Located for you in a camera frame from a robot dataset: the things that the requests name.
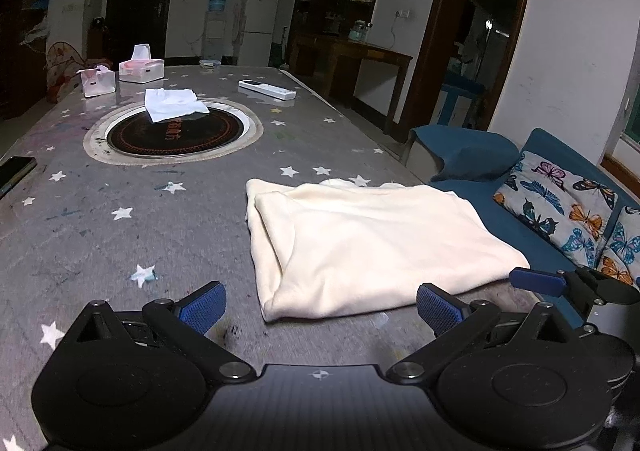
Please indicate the cream garment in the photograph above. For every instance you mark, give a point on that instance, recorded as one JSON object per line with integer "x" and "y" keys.
{"x": 380, "y": 251}

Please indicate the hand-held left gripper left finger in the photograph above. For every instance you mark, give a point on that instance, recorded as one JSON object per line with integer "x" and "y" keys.
{"x": 202, "y": 307}

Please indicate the patterned folding food cover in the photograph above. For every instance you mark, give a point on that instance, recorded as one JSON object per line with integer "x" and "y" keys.
{"x": 62, "y": 66}

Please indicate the white water dispenser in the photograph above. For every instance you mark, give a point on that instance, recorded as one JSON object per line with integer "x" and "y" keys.
{"x": 214, "y": 38}

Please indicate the dark wooden bookshelf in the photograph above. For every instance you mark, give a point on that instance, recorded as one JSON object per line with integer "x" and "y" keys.
{"x": 25, "y": 21}

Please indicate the black smartphone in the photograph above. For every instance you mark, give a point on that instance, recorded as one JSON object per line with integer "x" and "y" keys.
{"x": 15, "y": 173}

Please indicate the dark wooden door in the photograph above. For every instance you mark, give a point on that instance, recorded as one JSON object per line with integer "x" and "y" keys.
{"x": 142, "y": 1}

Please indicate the white remote control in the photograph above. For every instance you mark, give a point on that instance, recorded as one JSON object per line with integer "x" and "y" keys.
{"x": 267, "y": 89}

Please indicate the blue water bottle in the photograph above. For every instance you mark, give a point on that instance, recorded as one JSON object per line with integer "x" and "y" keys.
{"x": 218, "y": 0}

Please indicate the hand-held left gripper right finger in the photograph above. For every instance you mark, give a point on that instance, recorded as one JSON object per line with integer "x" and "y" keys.
{"x": 437, "y": 309}

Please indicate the white tissue sheet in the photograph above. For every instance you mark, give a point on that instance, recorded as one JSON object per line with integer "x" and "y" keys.
{"x": 172, "y": 103}

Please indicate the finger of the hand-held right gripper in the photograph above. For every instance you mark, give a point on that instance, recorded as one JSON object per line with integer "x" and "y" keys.
{"x": 590, "y": 330}
{"x": 537, "y": 280}

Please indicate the large white pink tissue box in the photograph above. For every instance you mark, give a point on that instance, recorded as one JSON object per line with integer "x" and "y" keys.
{"x": 142, "y": 70}

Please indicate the small white plastic box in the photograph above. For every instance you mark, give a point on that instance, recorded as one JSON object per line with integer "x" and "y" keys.
{"x": 97, "y": 83}

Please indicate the round black induction cooker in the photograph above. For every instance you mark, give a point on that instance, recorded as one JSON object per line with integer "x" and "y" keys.
{"x": 175, "y": 138}

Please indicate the glass jar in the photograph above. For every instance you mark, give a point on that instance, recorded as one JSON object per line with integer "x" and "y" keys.
{"x": 356, "y": 31}

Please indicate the white refrigerator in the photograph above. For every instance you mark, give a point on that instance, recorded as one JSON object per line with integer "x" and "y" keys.
{"x": 257, "y": 21}

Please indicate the dark wooden door frame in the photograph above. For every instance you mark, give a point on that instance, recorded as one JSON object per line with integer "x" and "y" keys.
{"x": 440, "y": 31}

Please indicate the blue sofa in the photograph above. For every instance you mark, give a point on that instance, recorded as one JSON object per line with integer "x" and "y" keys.
{"x": 465, "y": 151}

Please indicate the dark wooden side table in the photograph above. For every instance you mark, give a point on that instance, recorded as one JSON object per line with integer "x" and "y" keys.
{"x": 350, "y": 61}

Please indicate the white wall socket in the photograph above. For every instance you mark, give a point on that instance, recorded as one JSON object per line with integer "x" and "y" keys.
{"x": 403, "y": 13}

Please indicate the butterfly print pillow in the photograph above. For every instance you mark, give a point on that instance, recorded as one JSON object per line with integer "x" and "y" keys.
{"x": 622, "y": 246}
{"x": 555, "y": 206}

